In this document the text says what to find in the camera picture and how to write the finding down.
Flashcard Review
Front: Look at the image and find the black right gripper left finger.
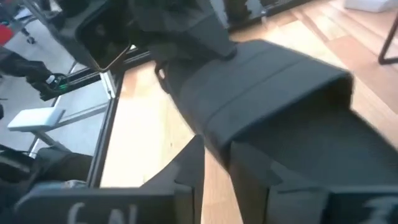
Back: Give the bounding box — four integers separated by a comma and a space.
14, 134, 206, 224

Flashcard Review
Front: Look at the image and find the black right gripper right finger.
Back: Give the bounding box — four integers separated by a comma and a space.
229, 141, 398, 224

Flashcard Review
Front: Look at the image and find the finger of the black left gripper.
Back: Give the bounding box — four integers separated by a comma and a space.
129, 0, 238, 60

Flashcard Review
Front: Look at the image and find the black rubber slide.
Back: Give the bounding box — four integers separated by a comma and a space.
155, 39, 398, 190

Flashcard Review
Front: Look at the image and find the person's leg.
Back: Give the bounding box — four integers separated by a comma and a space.
0, 145, 94, 191

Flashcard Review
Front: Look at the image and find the red object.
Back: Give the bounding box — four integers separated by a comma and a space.
0, 23, 15, 46

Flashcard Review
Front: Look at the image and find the white stool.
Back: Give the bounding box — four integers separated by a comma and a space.
7, 106, 109, 156

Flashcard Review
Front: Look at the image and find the white box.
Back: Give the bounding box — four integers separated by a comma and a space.
344, 0, 398, 14

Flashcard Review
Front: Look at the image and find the black handle with green light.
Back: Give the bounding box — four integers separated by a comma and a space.
39, 68, 105, 102

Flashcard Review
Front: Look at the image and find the black table edge rail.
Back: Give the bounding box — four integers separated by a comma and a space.
86, 49, 150, 189

